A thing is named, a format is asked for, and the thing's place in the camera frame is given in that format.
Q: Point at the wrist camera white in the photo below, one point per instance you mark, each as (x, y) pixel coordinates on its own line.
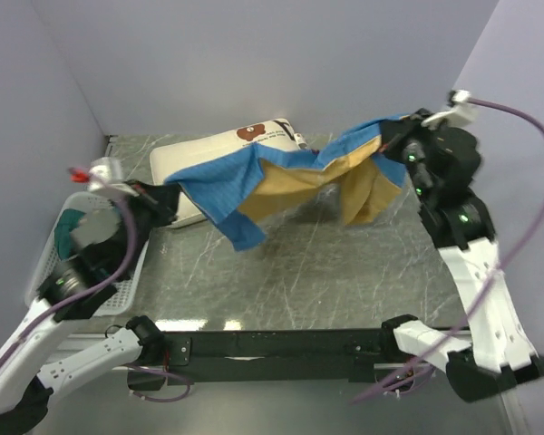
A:
(104, 178)
(459, 112)

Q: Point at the white plastic basket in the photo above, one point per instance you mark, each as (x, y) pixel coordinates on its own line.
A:
(55, 280)

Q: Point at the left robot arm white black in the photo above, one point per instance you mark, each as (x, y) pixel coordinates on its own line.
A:
(29, 384)

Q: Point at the green cloth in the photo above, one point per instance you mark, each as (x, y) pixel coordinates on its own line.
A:
(63, 242)

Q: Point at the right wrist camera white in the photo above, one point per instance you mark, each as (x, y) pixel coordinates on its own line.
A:
(459, 112)

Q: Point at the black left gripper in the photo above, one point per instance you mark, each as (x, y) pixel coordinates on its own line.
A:
(162, 198)

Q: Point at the blue and yellow pillowcase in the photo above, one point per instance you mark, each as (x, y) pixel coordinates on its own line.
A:
(237, 191)

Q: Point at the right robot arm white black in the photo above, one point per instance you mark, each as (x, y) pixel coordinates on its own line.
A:
(499, 356)

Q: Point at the aluminium rail frame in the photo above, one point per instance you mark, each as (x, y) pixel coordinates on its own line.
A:
(515, 414)

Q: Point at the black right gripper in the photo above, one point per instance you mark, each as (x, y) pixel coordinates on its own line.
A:
(394, 130)

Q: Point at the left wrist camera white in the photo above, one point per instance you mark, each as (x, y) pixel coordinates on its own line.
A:
(104, 178)

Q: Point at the black base beam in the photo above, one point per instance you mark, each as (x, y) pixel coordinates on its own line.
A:
(256, 356)

